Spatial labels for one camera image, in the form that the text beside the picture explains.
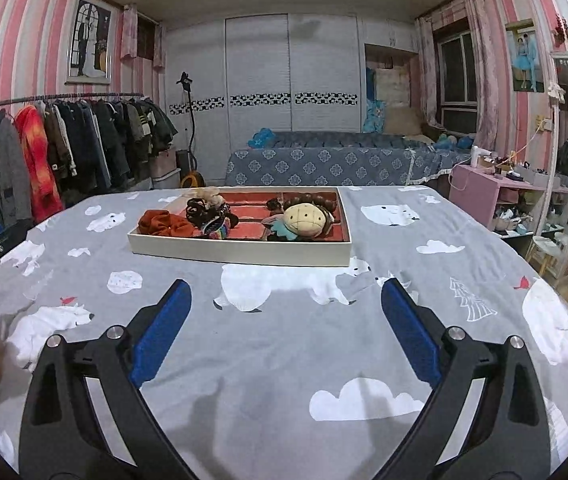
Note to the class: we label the clothes rack with garments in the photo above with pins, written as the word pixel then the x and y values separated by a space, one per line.
pixel 59 149

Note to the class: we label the pink dresser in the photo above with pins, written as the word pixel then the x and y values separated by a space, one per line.
pixel 509 208

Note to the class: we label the grey bear print tablecloth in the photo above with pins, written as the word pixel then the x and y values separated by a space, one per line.
pixel 282 373

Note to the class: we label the cream tray with red lining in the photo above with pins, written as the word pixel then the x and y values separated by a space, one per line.
pixel 248 242

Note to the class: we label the garment steamer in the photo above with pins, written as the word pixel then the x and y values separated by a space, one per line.
pixel 192 178

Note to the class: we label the pink curtain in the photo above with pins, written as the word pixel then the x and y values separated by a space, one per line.
pixel 486 29

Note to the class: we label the rainbow rhinestone hair clip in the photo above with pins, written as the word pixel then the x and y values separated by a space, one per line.
pixel 216 230

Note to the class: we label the bed with blue cover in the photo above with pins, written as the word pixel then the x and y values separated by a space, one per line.
pixel 340 158

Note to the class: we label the couple photo right wall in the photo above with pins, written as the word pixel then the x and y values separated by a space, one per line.
pixel 524 55

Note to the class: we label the pink storage boxes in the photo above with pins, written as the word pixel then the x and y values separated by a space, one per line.
pixel 164 170

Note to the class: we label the pineapple plush hair clip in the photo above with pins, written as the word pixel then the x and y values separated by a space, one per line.
pixel 303 221

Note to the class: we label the orange scrunchie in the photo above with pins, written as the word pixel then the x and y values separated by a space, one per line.
pixel 161 222

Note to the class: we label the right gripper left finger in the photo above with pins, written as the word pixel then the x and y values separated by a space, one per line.
pixel 60 437

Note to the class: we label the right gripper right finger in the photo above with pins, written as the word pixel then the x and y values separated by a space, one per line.
pixel 485 417

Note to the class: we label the wedding photo left wall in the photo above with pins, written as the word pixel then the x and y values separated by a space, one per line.
pixel 90 47

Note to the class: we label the dark window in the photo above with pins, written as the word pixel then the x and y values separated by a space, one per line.
pixel 456 78

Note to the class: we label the white sliding wardrobe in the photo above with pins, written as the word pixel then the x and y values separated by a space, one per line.
pixel 284 72

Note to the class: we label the small white stool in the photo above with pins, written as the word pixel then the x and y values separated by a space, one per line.
pixel 549 252

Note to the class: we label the cream lace scrunchie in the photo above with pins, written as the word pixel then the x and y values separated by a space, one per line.
pixel 210 197

